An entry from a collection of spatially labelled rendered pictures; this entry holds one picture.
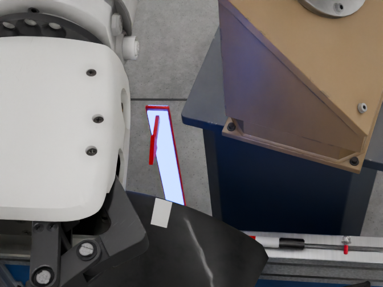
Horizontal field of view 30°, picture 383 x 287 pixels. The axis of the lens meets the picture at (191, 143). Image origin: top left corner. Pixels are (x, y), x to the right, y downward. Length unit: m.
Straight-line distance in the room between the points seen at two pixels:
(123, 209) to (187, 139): 1.83
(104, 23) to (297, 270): 0.73
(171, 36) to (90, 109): 2.09
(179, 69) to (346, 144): 1.42
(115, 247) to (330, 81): 0.61
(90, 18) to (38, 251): 0.12
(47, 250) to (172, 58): 2.06
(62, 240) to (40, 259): 0.02
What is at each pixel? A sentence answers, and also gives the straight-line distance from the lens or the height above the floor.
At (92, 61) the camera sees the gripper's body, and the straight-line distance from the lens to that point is 0.36.
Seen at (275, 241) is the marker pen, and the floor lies 0.87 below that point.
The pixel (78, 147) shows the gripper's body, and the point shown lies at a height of 1.51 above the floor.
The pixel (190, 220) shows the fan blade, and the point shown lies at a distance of 0.71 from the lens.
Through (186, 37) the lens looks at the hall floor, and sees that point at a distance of 2.41.
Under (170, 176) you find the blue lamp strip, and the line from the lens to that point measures 0.84.
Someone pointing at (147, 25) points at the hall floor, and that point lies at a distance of 2.47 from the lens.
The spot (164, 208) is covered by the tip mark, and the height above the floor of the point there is 1.16.
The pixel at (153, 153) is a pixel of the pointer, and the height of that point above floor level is 1.18.
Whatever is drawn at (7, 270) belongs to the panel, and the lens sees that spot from 1.22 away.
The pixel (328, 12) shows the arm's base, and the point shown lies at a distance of 0.91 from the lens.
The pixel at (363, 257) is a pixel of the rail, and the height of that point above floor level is 0.86.
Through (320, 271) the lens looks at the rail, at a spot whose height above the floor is 0.82.
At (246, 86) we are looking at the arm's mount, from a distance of 0.92.
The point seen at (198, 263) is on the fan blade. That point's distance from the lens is 0.68.
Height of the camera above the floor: 1.78
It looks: 56 degrees down
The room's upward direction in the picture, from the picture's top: 8 degrees counter-clockwise
